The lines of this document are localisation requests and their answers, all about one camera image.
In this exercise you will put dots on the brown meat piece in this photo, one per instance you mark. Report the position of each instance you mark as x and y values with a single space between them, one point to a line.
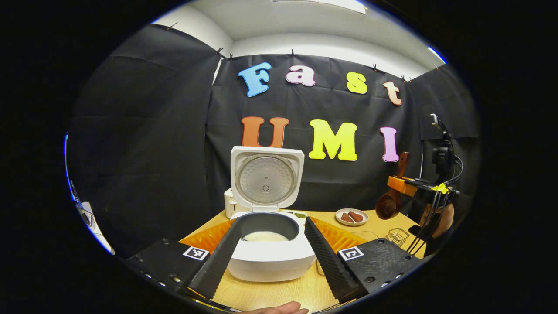
357 216
346 217

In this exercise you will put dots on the white side desk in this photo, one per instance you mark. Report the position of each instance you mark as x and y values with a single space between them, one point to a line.
93 226

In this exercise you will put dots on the white rice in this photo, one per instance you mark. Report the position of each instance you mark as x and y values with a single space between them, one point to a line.
266 237

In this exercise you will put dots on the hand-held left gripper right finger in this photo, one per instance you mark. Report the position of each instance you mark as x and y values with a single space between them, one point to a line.
329 261

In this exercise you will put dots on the white rice cooker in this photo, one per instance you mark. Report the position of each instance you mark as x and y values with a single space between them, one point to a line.
270 261

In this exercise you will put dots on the small white divided dish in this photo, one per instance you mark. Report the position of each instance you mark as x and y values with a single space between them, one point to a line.
300 214

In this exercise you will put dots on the computer monitor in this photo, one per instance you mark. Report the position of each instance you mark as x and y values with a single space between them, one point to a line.
69 174

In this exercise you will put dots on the brown wooden spoon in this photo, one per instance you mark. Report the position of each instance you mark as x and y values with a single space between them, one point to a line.
389 204

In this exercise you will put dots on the white toaster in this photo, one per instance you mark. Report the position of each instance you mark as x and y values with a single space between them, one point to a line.
229 205

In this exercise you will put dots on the black backdrop cloth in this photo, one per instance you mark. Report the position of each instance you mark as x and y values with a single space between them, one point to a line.
152 144

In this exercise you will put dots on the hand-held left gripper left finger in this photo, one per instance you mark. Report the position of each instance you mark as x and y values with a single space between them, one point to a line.
220 259

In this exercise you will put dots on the white round plate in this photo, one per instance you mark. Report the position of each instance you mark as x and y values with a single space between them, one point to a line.
348 223

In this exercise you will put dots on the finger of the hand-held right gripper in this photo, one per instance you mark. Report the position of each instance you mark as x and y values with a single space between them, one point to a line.
401 185

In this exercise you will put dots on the long ceiling light panel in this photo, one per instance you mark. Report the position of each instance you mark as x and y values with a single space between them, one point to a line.
322 4

